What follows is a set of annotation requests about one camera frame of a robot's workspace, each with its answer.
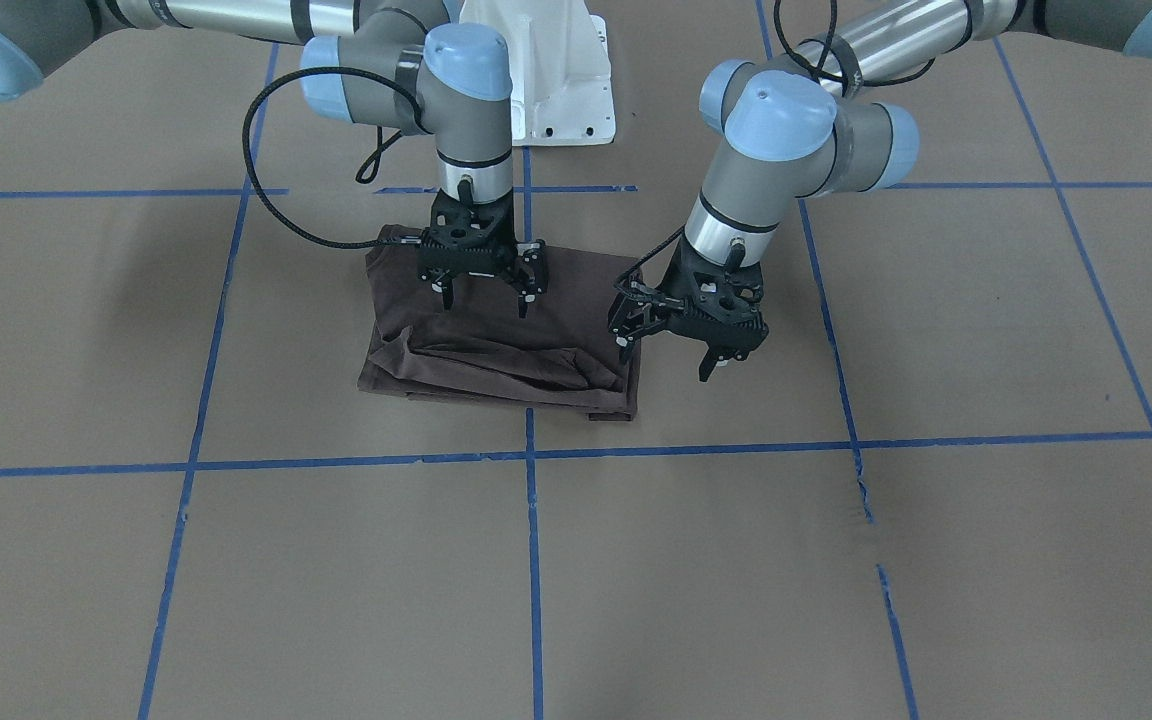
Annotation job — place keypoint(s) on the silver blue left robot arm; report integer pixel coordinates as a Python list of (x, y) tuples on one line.
[(792, 127)]

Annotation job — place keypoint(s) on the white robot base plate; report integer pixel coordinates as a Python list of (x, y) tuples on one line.
[(560, 69)]

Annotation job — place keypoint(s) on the dark brown t-shirt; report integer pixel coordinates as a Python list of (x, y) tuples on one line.
[(480, 351)]

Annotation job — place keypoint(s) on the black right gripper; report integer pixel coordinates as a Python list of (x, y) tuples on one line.
[(530, 272)]

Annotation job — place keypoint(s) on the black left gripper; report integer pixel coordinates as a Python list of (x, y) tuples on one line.
[(678, 288)]

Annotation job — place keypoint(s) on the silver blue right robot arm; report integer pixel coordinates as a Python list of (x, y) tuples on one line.
[(413, 67)]

